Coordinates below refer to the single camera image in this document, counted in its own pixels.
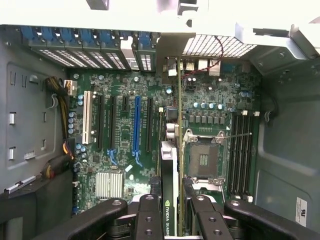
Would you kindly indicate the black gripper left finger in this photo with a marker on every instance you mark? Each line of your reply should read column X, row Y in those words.
column 147, row 225

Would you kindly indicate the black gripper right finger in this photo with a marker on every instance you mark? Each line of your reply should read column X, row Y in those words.
column 207, row 225

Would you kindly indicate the silver finned chipset heatsink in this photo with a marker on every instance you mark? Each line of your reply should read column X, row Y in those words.
column 109, row 185

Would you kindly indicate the CPU socket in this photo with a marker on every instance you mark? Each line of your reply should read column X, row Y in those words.
column 205, row 160

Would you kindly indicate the black RAM slot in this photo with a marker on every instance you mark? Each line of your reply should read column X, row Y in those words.
column 251, row 155
column 233, row 155
column 245, row 155
column 239, row 155

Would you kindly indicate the long black expansion slot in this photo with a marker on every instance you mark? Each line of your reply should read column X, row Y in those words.
column 149, row 125
column 113, row 122
column 100, row 122

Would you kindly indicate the blue expansion slot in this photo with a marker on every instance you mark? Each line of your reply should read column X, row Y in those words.
column 137, row 125

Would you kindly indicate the open black PC case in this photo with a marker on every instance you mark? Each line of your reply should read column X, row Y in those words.
column 287, row 150

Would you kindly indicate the black plastic shroud box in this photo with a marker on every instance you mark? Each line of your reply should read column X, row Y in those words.
column 37, row 200

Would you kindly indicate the short black expansion slot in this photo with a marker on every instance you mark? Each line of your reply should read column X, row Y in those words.
column 125, row 103

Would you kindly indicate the white expansion slot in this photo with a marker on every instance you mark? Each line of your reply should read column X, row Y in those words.
column 86, row 117

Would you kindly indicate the green Dell motherboard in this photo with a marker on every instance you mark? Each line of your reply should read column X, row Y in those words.
column 120, row 82

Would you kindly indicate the perforated metal slot cover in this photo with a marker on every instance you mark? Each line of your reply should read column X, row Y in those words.
column 96, row 60
column 55, row 57
column 77, row 58
column 113, row 60
column 145, row 60

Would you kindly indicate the blue slot retainer clip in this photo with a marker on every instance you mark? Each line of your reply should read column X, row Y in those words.
column 144, row 40
column 87, row 36
column 48, row 33
column 106, row 36
column 67, row 35
column 28, row 33

